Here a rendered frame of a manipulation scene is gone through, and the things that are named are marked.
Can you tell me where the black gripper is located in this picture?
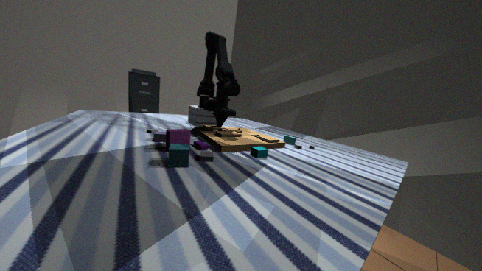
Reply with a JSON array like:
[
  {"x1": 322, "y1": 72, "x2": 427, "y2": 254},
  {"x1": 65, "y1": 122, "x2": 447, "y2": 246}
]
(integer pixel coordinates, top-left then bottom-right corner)
[{"x1": 208, "y1": 94, "x2": 236, "y2": 128}]

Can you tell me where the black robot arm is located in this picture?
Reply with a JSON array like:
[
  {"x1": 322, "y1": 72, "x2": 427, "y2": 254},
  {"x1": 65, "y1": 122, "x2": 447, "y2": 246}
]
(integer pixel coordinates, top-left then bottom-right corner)
[{"x1": 197, "y1": 32, "x2": 240, "y2": 110}]

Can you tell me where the tan wooden puzzle board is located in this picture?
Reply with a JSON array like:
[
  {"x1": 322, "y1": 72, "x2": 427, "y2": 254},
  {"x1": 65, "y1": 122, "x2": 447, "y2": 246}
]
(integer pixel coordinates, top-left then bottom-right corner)
[{"x1": 193, "y1": 125, "x2": 286, "y2": 152}]

